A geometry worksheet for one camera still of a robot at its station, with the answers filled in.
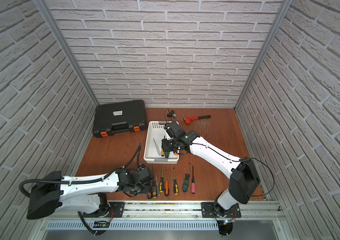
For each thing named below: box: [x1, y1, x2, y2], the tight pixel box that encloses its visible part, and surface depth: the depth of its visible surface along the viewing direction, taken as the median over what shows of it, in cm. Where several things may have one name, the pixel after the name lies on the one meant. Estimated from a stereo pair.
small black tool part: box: [167, 110, 177, 119], surface depth 116 cm
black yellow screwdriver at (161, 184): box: [159, 165, 165, 193], surface depth 81 cm
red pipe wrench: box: [183, 115, 212, 125], surface depth 116 cm
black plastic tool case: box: [92, 100, 147, 138], surface depth 105 cm
